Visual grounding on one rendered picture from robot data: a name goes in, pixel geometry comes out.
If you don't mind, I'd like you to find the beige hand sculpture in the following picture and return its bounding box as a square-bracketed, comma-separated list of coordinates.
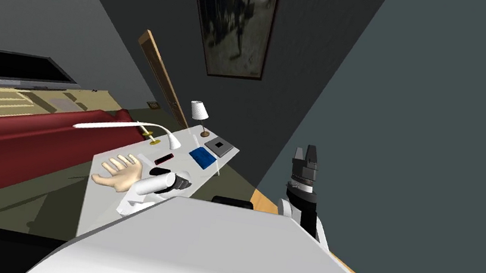
[89, 148, 147, 197]

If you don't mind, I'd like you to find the grey square box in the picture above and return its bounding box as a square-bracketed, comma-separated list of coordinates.
[202, 135, 236, 160]

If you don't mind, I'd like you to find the dark framed wall picture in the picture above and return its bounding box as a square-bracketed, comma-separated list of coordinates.
[179, 0, 281, 86]

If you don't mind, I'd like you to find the red and black phone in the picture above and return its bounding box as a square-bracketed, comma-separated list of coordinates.
[152, 150, 176, 169]

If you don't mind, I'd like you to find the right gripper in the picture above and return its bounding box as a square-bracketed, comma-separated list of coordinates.
[288, 142, 323, 190]

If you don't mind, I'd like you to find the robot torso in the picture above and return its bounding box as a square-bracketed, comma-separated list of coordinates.
[22, 169, 425, 273]

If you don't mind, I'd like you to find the brown wooden door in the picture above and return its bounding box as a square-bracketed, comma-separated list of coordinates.
[125, 27, 204, 131]

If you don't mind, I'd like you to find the white desk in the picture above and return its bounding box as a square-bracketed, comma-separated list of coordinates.
[76, 109, 244, 261]

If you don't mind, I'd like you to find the blue book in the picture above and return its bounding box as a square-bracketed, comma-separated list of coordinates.
[186, 145, 219, 173]

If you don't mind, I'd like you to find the white curved desk lamp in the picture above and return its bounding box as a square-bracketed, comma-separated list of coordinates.
[71, 111, 185, 152]

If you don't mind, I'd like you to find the black flat television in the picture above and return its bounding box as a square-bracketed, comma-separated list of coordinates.
[0, 49, 85, 101]

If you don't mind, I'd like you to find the red sofa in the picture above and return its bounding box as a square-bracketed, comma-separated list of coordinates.
[0, 90, 152, 244]

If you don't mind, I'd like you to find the small white shade lamp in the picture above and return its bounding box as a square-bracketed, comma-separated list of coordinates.
[185, 99, 216, 139]

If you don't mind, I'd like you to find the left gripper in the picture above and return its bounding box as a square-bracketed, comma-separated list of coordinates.
[172, 173, 194, 194]

